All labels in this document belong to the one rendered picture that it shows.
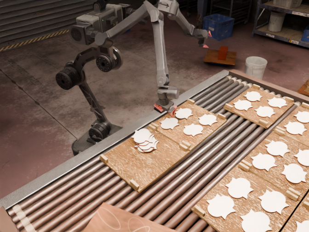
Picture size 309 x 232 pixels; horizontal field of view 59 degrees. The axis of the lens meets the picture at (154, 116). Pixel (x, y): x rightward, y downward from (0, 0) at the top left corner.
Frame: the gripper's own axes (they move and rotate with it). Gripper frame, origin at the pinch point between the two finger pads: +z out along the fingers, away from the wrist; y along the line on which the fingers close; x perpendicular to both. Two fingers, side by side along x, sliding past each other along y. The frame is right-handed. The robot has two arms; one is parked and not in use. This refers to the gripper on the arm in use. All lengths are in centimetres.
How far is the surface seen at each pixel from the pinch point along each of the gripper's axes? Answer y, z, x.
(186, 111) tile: -1.0, 16.4, 19.0
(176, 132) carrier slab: 7.4, 12.3, -2.7
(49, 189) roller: -14, -5, -80
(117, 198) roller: 17, 1, -60
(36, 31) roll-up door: -460, 98, 101
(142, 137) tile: -0.9, 1.6, -23.1
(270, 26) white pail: -116, 184, 413
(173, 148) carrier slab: 15.3, 9.5, -15.0
